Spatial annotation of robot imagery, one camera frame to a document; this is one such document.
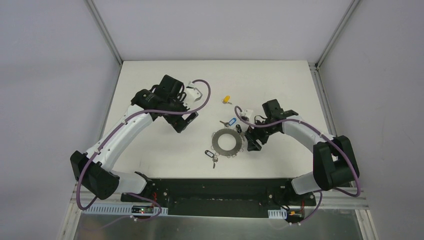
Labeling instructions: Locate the yellow key tag with key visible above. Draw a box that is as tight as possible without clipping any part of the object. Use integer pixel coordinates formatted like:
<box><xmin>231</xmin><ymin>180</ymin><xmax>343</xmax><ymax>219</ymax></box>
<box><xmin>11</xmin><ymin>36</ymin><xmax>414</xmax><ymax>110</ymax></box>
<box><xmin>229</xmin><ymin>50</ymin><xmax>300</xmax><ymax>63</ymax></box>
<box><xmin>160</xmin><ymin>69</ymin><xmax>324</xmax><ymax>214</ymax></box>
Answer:
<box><xmin>222</xmin><ymin>95</ymin><xmax>233</xmax><ymax>105</ymax></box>

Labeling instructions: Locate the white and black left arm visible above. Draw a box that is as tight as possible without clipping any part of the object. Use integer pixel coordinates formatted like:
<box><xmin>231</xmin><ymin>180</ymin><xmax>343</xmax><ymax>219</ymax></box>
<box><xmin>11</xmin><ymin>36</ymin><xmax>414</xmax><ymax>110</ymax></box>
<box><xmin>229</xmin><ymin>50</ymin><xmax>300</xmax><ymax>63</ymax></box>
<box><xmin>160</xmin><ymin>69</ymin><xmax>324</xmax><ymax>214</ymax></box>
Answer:
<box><xmin>70</xmin><ymin>75</ymin><xmax>203</xmax><ymax>203</ymax></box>

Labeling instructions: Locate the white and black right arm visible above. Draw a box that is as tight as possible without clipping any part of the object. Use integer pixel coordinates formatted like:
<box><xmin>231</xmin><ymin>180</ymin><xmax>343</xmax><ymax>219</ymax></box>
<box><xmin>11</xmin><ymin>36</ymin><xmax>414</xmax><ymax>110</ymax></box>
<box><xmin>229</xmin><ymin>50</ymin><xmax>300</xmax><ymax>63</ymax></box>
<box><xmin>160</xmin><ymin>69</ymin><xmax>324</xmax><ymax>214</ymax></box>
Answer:
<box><xmin>240</xmin><ymin>99</ymin><xmax>361</xmax><ymax>205</ymax></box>

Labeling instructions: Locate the black key tag with key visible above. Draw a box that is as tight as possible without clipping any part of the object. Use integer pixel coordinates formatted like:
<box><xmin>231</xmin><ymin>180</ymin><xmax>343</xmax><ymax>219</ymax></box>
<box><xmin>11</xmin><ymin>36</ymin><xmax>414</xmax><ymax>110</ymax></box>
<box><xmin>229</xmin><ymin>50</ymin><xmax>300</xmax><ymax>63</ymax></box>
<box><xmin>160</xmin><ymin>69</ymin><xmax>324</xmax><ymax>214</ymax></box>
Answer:
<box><xmin>235</xmin><ymin>124</ymin><xmax>243</xmax><ymax>135</ymax></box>

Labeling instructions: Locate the blue key tag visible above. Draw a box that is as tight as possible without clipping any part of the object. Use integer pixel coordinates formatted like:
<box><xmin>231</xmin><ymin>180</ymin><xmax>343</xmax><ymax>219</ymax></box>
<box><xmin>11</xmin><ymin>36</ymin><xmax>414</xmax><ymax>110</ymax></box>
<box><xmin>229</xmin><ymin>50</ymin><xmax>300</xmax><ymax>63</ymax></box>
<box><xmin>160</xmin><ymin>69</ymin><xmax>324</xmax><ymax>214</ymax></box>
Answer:
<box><xmin>219</xmin><ymin>117</ymin><xmax>237</xmax><ymax>128</ymax></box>

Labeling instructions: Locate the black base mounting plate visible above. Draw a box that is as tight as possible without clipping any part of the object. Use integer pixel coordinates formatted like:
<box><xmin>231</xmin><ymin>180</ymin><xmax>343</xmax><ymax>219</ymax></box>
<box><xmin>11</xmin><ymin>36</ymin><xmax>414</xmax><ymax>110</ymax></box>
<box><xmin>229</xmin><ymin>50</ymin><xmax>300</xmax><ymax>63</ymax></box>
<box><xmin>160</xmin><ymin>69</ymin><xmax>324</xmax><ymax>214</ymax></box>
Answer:
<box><xmin>140</xmin><ymin>178</ymin><xmax>317</xmax><ymax>218</ymax></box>

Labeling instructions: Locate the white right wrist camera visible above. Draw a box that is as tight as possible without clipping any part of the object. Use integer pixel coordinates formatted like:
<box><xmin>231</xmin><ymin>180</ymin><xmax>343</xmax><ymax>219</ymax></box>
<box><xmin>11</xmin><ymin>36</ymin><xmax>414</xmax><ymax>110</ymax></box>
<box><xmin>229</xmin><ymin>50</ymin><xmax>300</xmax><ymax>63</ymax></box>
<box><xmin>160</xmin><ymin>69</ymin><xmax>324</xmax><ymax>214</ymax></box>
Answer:
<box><xmin>240</xmin><ymin>109</ymin><xmax>254</xmax><ymax>122</ymax></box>

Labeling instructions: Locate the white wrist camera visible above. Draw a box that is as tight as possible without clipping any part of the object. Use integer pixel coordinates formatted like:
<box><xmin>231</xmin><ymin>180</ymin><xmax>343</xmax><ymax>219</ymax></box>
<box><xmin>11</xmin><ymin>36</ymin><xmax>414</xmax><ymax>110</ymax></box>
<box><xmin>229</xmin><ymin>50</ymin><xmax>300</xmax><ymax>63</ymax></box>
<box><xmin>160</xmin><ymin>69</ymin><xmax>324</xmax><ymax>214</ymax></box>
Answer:
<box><xmin>183</xmin><ymin>81</ymin><xmax>203</xmax><ymax>106</ymax></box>
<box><xmin>240</xmin><ymin>109</ymin><xmax>254</xmax><ymax>122</ymax></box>

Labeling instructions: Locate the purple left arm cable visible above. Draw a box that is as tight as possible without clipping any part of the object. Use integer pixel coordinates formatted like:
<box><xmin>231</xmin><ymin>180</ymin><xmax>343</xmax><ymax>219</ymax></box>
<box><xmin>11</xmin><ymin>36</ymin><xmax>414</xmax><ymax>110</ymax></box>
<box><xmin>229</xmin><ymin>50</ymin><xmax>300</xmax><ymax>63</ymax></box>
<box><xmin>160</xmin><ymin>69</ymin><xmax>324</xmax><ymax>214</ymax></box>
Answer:
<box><xmin>76</xmin><ymin>79</ymin><xmax>212</xmax><ymax>232</ymax></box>

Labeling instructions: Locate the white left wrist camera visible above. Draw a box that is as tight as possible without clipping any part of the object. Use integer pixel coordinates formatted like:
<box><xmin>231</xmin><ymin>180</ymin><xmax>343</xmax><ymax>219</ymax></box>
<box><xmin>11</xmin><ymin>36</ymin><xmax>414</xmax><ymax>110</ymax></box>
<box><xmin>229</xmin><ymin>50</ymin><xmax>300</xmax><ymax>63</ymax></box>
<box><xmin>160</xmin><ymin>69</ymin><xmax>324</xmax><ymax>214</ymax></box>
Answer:
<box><xmin>183</xmin><ymin>81</ymin><xmax>203</xmax><ymax>106</ymax></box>

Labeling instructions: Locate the white slotted cable duct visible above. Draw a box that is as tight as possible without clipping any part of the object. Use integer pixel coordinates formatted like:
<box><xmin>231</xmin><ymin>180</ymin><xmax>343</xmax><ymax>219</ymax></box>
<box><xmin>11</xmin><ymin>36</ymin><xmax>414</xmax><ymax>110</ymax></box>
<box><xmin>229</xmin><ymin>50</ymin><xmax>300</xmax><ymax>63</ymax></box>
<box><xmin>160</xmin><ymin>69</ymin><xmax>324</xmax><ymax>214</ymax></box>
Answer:
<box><xmin>82</xmin><ymin>203</ymin><xmax>169</xmax><ymax>217</ymax></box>

